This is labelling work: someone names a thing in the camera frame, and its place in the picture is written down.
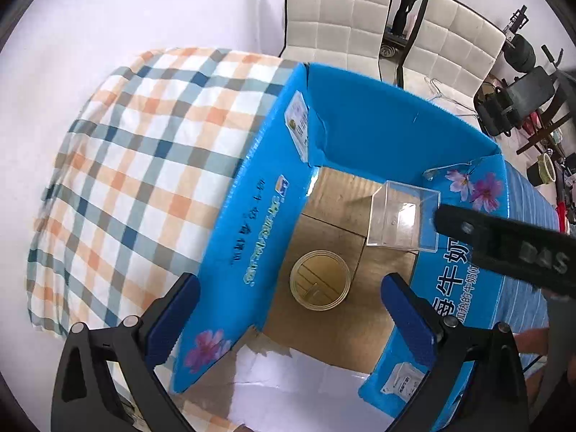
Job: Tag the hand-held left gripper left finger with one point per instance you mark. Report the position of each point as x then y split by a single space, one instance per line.
173 319

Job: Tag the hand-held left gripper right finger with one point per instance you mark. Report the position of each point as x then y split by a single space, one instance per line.
407 319

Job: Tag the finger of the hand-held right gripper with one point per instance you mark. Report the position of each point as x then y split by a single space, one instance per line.
477 234

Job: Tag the clear plastic box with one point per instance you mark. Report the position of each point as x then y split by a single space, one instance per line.
396 216

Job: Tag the blue cardboard box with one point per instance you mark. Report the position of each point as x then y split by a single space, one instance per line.
252 216

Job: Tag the person's right forearm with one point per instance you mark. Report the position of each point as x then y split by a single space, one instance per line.
533 339

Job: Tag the red cloth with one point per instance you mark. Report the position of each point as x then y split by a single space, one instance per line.
564 213

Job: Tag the green waste bin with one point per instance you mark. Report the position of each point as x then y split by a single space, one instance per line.
544 168

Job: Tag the black weight bench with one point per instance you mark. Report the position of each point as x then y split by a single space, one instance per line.
531 87

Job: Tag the plaid bed sheet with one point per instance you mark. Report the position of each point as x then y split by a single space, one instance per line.
135 166

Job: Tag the barbell with black plates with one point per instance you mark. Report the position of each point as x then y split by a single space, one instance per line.
522 56

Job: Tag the white quilted chair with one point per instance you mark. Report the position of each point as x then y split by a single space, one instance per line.
333 13
454 49

